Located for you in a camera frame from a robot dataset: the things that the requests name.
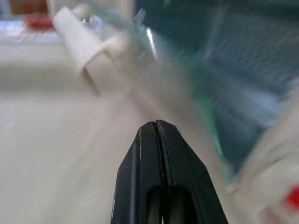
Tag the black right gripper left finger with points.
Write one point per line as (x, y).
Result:
(137, 177)

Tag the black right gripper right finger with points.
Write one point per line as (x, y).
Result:
(187, 177)

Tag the cream toaster oven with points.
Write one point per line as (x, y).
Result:
(266, 154)

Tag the red oven knob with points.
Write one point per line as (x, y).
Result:
(292, 198)

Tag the red container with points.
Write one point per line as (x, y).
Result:
(38, 19)

